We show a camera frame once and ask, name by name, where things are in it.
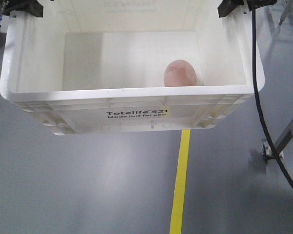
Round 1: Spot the peach plush ball toy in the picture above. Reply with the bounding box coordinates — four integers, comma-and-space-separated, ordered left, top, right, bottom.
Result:
164, 59, 197, 87

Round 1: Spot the black right camera cable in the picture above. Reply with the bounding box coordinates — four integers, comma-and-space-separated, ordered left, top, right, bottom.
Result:
251, 0, 293, 203

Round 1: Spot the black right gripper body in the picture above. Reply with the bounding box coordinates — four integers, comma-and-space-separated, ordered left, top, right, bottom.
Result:
217, 0, 277, 18

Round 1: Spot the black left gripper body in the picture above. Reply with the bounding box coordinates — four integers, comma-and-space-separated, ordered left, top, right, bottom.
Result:
0, 0, 43, 18

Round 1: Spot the white plastic tote crate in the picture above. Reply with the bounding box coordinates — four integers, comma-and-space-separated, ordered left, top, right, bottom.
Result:
0, 0, 253, 135

